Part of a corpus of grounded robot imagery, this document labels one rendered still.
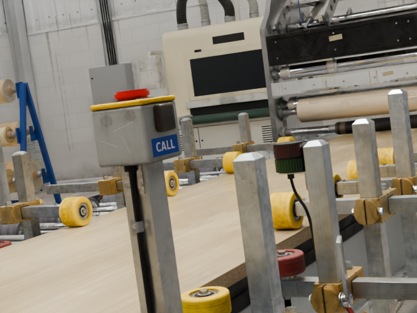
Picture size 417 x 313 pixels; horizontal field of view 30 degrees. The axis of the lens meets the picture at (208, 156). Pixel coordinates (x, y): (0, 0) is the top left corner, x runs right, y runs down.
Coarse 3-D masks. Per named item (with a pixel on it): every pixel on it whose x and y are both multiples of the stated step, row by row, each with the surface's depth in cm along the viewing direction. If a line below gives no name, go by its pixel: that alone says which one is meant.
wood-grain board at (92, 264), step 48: (336, 144) 354; (384, 144) 325; (192, 192) 252; (48, 240) 194; (96, 240) 185; (192, 240) 170; (240, 240) 163; (288, 240) 160; (0, 288) 147; (48, 288) 142; (96, 288) 137; (192, 288) 128
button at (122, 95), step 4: (120, 92) 86; (124, 92) 86; (128, 92) 85; (132, 92) 85; (136, 92) 85; (140, 92) 86; (144, 92) 86; (148, 92) 87; (116, 96) 86; (120, 96) 86; (124, 96) 85; (128, 96) 85; (132, 96) 85; (136, 96) 86; (140, 96) 86; (144, 96) 86; (120, 100) 86; (124, 100) 86
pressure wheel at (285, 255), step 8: (280, 256) 142; (288, 256) 139; (296, 256) 139; (280, 264) 139; (288, 264) 139; (296, 264) 139; (304, 264) 141; (280, 272) 139; (288, 272) 139; (296, 272) 139; (280, 280) 142; (288, 304) 143
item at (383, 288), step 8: (288, 280) 141; (296, 280) 141; (304, 280) 140; (312, 280) 139; (360, 280) 135; (368, 280) 134; (376, 280) 134; (384, 280) 133; (392, 280) 132; (400, 280) 132; (408, 280) 131; (416, 280) 130; (288, 288) 141; (296, 288) 140; (304, 288) 140; (312, 288) 139; (352, 288) 135; (360, 288) 134; (368, 288) 134; (376, 288) 133; (384, 288) 132; (392, 288) 131; (400, 288) 131; (408, 288) 130; (416, 288) 129; (288, 296) 141; (296, 296) 140; (304, 296) 140; (360, 296) 134; (368, 296) 134; (376, 296) 133; (384, 296) 132; (392, 296) 132; (400, 296) 131; (408, 296) 130; (416, 296) 129
